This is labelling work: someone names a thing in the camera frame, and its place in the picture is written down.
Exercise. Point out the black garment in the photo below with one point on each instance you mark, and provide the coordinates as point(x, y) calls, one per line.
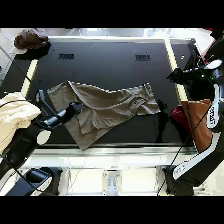
point(35, 51)

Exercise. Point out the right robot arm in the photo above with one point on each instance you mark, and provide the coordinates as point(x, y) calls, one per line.
point(203, 166)

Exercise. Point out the red garment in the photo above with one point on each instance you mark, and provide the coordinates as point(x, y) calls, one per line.
point(179, 117)

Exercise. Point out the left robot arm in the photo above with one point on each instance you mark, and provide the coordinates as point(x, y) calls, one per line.
point(23, 140)

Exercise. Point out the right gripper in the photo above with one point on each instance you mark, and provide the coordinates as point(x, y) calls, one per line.
point(176, 76)

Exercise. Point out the rust brown garment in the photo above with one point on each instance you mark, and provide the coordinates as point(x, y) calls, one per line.
point(199, 123)

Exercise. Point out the silver frame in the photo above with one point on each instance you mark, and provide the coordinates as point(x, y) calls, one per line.
point(110, 170)

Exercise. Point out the cream garment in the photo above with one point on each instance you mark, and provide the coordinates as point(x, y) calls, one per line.
point(13, 116)

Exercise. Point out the khaki T-shirt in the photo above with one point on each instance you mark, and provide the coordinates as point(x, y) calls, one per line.
point(105, 110)

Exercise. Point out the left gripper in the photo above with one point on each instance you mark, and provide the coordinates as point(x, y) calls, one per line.
point(74, 108)

